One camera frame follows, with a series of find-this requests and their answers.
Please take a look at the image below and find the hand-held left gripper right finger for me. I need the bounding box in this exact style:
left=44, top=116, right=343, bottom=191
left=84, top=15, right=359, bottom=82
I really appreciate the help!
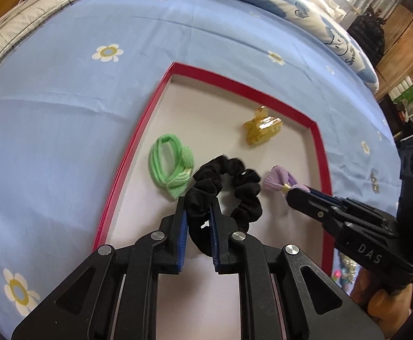
left=209, top=198, right=385, bottom=340

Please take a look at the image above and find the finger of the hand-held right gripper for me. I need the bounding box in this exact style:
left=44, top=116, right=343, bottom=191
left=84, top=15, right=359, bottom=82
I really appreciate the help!
left=307, top=188, right=400, bottom=227
left=285, top=188, right=398, bottom=241

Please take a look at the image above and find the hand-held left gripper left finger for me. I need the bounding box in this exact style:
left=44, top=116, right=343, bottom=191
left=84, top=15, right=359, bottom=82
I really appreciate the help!
left=11, top=196, right=189, bottom=340

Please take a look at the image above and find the pearl bead hair tie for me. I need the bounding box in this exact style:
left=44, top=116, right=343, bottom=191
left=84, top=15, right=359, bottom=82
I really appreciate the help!
left=339, top=253, right=361, bottom=273

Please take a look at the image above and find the purple hair tie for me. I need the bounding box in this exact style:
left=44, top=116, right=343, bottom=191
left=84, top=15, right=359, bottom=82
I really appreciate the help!
left=262, top=165, right=311, bottom=196

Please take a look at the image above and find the colourful bead bracelet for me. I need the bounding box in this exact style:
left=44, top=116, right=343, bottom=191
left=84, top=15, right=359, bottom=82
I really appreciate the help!
left=331, top=269, right=352, bottom=289

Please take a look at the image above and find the black velvet scrunchie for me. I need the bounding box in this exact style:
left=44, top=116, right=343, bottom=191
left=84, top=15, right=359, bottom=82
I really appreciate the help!
left=185, top=155, right=263, bottom=256

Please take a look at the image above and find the red cardboard tray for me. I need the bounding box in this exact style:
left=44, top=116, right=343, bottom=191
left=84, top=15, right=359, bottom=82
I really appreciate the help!
left=92, top=62, right=335, bottom=273

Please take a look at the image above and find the person's right hand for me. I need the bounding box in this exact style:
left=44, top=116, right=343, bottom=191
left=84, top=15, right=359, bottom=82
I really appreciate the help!
left=350, top=265, right=413, bottom=327

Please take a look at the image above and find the yellow hair claw clip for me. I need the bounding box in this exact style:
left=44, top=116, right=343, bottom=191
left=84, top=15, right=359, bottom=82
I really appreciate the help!
left=242, top=105, right=284, bottom=146

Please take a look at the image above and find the wooden cabinet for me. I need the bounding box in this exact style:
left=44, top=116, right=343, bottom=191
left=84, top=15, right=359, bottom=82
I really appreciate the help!
left=373, top=7, right=413, bottom=103

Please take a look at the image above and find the blue floral bed sheet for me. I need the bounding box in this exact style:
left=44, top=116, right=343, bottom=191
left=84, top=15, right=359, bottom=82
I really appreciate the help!
left=0, top=0, right=402, bottom=340

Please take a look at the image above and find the black quilted bag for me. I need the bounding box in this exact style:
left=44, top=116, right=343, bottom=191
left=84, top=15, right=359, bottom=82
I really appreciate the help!
left=346, top=5, right=386, bottom=66

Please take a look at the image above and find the green hair tie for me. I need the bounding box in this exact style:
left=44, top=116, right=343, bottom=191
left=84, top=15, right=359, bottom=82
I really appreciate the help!
left=148, top=133, right=196, bottom=201

